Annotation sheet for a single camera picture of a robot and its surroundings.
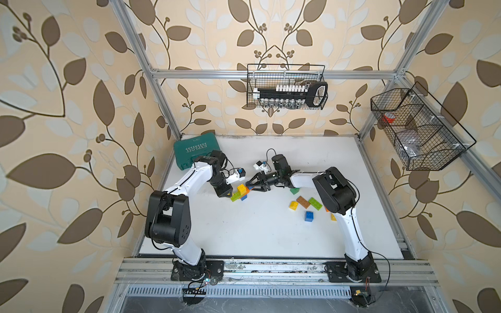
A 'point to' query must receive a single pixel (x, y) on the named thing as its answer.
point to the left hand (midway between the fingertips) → (224, 188)
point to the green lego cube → (295, 190)
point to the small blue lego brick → (244, 197)
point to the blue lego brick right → (308, 216)
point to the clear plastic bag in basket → (410, 145)
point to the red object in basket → (389, 117)
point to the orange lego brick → (248, 190)
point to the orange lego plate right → (327, 210)
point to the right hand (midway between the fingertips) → (248, 187)
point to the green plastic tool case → (186, 150)
